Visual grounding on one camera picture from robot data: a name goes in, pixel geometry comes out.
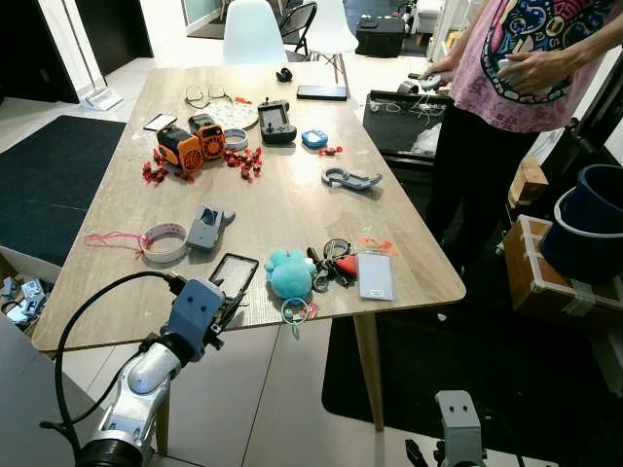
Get black card holder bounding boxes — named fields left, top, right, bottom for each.
left=209, top=253, right=260, bottom=303

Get grey handheld controller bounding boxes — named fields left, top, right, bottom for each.
left=397, top=73, right=444, bottom=95

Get bunch of keys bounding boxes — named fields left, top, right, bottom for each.
left=307, top=238, right=357, bottom=293

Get person's right hand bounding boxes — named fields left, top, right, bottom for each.
left=425, top=56, right=463, bottom=90

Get person's left hand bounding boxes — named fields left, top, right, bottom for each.
left=496, top=49, right=570, bottom=96

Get teal plush toy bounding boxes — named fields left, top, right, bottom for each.
left=265, top=249, right=314, bottom=301

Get grey handheld device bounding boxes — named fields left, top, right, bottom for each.
left=187, top=204, right=236, bottom=252

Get white tape roll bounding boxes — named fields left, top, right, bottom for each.
left=141, top=222, right=189, bottom=265

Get wooden table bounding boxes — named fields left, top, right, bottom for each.
left=32, top=66, right=466, bottom=431

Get white card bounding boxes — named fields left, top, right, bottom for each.
left=357, top=253, right=396, bottom=301

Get orange tag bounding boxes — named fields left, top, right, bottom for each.
left=357, top=236, right=395, bottom=256

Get orange black device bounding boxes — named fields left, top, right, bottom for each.
left=156, top=125, right=203, bottom=174
left=189, top=114, right=227, bottom=162

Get small grey tape roll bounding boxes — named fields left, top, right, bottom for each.
left=223, top=127, right=249, bottom=151

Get grey carabiner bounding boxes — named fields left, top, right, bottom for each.
left=322, top=166, right=383, bottom=192

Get small blue case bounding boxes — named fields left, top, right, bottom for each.
left=301, top=128, right=329, bottom=150

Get black remote controller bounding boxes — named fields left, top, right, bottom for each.
left=257, top=98, right=298, bottom=145

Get white patterned plate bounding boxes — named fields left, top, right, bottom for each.
left=200, top=97, right=261, bottom=130

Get white phone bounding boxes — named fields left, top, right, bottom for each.
left=143, top=114, right=179, bottom=132

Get cardboard box with parts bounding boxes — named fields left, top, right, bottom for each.
left=0, top=248, right=59, bottom=337

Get eyeglasses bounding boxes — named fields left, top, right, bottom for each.
left=185, top=85, right=235, bottom=108

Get black rug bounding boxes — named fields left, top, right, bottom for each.
left=0, top=115, right=128, bottom=269

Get black phone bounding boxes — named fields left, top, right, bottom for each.
left=296, top=85, right=349, bottom=102

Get white floor stand base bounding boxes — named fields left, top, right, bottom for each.
left=83, top=88, right=125, bottom=111

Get black crate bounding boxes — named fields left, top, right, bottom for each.
left=362, top=90, right=454, bottom=176

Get navy bucket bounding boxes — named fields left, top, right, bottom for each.
left=541, top=163, right=623, bottom=285

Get white shell chair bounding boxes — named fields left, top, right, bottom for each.
left=222, top=0, right=289, bottom=67
left=302, top=0, right=359, bottom=93

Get person in pink patterned shirt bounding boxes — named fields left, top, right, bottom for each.
left=425, top=0, right=623, bottom=283

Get small wooden box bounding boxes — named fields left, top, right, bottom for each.
left=506, top=156, right=549, bottom=210

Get black chair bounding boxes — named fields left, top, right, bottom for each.
left=280, top=2, right=318, bottom=59

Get black box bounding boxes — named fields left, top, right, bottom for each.
left=355, top=15, right=408, bottom=57

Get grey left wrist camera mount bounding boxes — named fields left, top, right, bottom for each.
left=164, top=279, right=227, bottom=361

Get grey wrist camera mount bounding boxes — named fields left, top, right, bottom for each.
left=435, top=391, right=486, bottom=467
left=164, top=279, right=227, bottom=361

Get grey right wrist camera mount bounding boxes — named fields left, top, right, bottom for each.
left=435, top=391, right=486, bottom=467

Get green ring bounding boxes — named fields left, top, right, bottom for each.
left=282, top=297, right=320, bottom=341

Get pink lanyard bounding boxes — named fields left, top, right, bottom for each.
left=85, top=231, right=147, bottom=256

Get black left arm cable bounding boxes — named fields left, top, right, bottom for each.
left=39, top=270, right=186, bottom=458

